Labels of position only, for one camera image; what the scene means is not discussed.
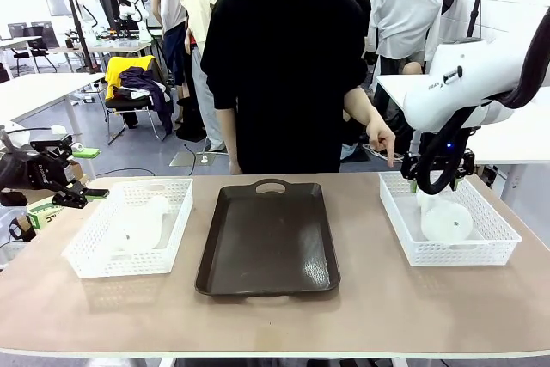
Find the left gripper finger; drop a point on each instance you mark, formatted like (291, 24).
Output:
(64, 145)
(75, 196)

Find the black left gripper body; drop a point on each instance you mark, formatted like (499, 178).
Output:
(26, 171)

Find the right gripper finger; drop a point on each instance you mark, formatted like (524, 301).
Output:
(456, 183)
(413, 186)

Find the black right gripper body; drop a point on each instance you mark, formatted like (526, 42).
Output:
(466, 163)

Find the translucent white conical flask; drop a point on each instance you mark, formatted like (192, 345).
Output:
(139, 227)
(447, 223)

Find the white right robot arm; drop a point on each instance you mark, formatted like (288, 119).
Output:
(464, 83)

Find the person's left forearm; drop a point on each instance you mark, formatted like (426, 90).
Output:
(361, 107)

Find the person's left hand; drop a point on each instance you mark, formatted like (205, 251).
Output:
(380, 132)

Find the person's right hand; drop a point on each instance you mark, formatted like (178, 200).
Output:
(235, 168)

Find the small cardboard box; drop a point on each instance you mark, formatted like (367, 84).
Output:
(77, 171)

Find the green and white carton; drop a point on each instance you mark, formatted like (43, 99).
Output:
(43, 214)

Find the white table with grey legs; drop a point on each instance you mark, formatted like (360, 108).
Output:
(38, 87)

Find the white perforated plastic basket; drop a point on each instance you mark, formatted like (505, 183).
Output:
(464, 255)
(142, 264)

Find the black metal chair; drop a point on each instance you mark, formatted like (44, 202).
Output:
(129, 107)

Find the yellow cloth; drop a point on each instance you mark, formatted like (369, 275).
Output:
(118, 68)

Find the dark purple clothes pile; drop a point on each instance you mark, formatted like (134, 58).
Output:
(150, 87)

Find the black office chair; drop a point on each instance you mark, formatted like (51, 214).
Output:
(36, 44)

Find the wooden background desk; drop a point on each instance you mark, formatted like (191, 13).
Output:
(107, 45)

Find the black tripod stand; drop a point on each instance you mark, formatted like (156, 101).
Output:
(79, 27)

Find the grey floor plate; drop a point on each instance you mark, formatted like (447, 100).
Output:
(189, 158)

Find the dark brown plastic tray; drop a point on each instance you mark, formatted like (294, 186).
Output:
(266, 246)

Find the black light stand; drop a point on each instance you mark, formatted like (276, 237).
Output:
(476, 1)

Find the mannequin with white shirt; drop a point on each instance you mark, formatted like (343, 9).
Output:
(406, 10)

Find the person in black sweater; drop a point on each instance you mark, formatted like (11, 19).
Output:
(283, 75)

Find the mannequin with white tank top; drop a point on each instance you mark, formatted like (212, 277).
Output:
(169, 1)

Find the mannequin with cream jacket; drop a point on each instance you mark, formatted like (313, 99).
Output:
(199, 1)

